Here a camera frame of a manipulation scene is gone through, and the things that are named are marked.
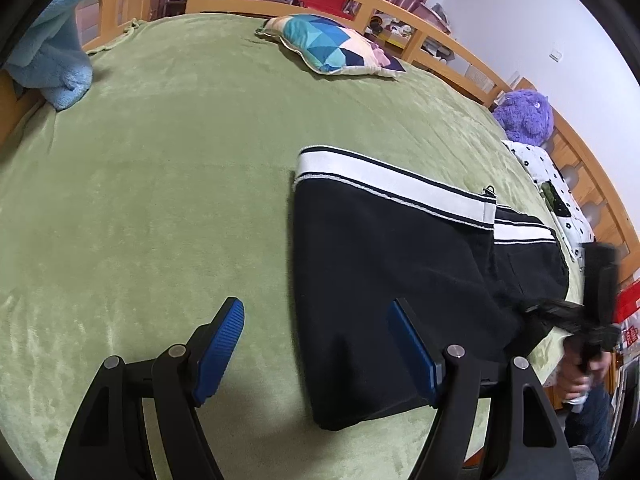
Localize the black pants with white stripe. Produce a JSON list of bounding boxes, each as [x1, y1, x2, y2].
[[293, 145, 570, 431]]

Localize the red box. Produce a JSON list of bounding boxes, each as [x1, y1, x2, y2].
[[614, 280, 640, 350]]

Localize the white black-flower pillow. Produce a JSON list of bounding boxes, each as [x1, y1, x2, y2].
[[502, 140, 594, 269]]

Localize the dark green folded cloth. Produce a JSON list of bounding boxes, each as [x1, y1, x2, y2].
[[540, 181, 570, 218]]

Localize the green bed blanket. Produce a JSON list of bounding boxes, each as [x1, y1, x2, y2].
[[1, 14, 550, 479]]

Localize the purple plush monster toy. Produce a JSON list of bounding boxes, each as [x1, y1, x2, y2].
[[492, 89, 554, 146]]

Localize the geometric blue patterned cushion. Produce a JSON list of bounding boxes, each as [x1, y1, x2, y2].
[[256, 13, 406, 79]]

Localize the light blue fleece blanket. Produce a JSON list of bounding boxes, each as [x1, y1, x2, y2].
[[3, 0, 93, 110]]

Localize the wooden bed frame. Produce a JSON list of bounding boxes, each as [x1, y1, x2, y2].
[[0, 0, 640, 286]]

